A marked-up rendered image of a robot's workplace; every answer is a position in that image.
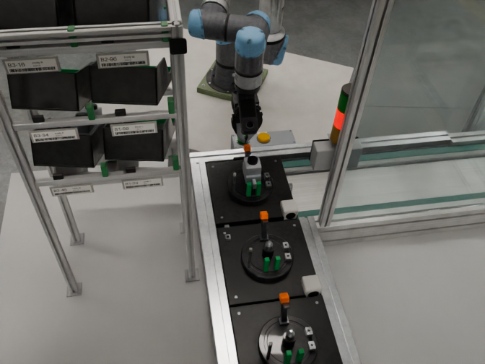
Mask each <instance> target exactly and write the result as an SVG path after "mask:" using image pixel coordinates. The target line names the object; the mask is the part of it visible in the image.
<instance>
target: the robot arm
mask: <svg viewBox="0 0 485 364"><path fill-rule="evenodd" d="M230 1H231V0H203V1H202V4H201V9H192V10H191V12H190V14H189V18H188V32H189V35H190V36H192V37H195V38H200V39H203V40H205V39H207V40H215V41H216V62H215V64H214V67H213V69H212V71H211V81H212V82H213V83H214V84H215V85H216V86H217V87H220V88H222V89H225V90H232V100H231V105H232V109H233V113H234V114H232V117H231V124H232V128H233V129H234V131H235V133H236V135H237V137H238V138H239V140H240V141H241V142H242V143H247V142H248V141H250V140H251V139H252V138H253V136H254V135H255V134H256V133H257V131H258V130H259V128H260V127H261V124H262V122H263V118H262V115H263V113H262V112H260V110H261V107H260V106H259V99H258V95H257V92H258V91H259V90H260V88H261V83H262V75H263V65H264V64H268V65H275V66H278V65H280V64H281V63H282V61H283V59H284V54H285V51H286V48H287V43H288V39H289V36H288V35H287V34H285V29H284V28H283V27H282V20H283V13H284V0H260V1H259V11H258V10H255V11H252V12H249V13H248V14H247V15H246V16H242V15H237V14H228V13H227V12H228V9H229V5H230ZM234 92H235V93H234ZM245 135H246V137H245Z"/></svg>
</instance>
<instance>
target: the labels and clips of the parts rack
mask: <svg viewBox="0 0 485 364"><path fill-rule="evenodd" d="M167 8H168V14H169V20H175V22H177V21H178V20H182V18H181V13H180V5H179V1H178V0H167ZM162 42H169V43H170V54H172V55H176V54H186V53H187V40H186V39H185V38H176V39H169V37H167V38H162ZM95 55H96V59H97V65H98V69H106V68H118V67H130V66H150V63H149V51H124V52H111V53H96V54H95ZM2 62H3V65H4V68H5V70H6V73H7V74H27V73H38V72H60V71H61V67H60V63H59V61H58V56H39V57H27V58H3V59H2ZM167 104H168V112H169V114H174V113H175V106H174V98H173V97H167ZM86 109H87V115H88V119H89V120H90V121H91V120H95V110H94V106H93V103H86ZM115 116H126V109H125V108H121V109H115ZM32 121H33V123H40V122H45V119H44V116H43V115H35V116H32ZM110 128H111V132H112V136H113V137H116V136H125V135H134V134H151V133H157V121H145V122H135V123H117V124H111V125H110ZM28 132H29V134H30V138H31V140H32V143H38V142H54V141H63V140H72V139H80V138H79V133H78V130H77V127H71V128H62V129H44V130H34V131H28ZM172 162H173V170H179V162H178V156H177V155H175V156H172ZM100 168H101V171H102V176H103V177H108V167H107V163H106V162H101V163H100ZM135 172H136V168H135V166H132V167H126V173H135ZM177 177H179V173H177V174H169V175H154V176H147V177H138V178H124V179H115V180H108V181H93V182H85V183H70V184H62V186H50V187H49V189H50V190H51V194H52V196H64V195H72V194H86V193H94V192H95V191H94V189H93V186H94V185H102V184H110V183H122V185H123V189H138V188H146V187H153V186H164V184H163V178H177ZM53 179H54V180H61V179H64V176H63V173H54V174H53Z"/></svg>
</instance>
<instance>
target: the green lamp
mask: <svg viewBox="0 0 485 364"><path fill-rule="evenodd" d="M348 99H349V97H347V96H345V94H344V93H342V91H341V93H340V97H339V100H338V105H337V108H338V110H339V111H340V112H341V113H343V114H344V113H345V110H346V105H347V102H348Z"/></svg>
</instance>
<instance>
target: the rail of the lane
mask: <svg viewBox="0 0 485 364"><path fill-rule="evenodd" d="M311 147H312V142H305V143H297V144H281V145H273V146H265V147H251V155H250V156H256V157H257V156H259V158H265V157H279V156H280V157H281V161H282V162H284V161H292V160H307V159H309V157H310V150H311ZM244 157H245V151H244V149H243V148H240V149H224V150H216V151H208V152H192V153H190V166H191V163H196V164H199V163H200V162H205V165H206V163H217V162H225V161H233V160H244Z"/></svg>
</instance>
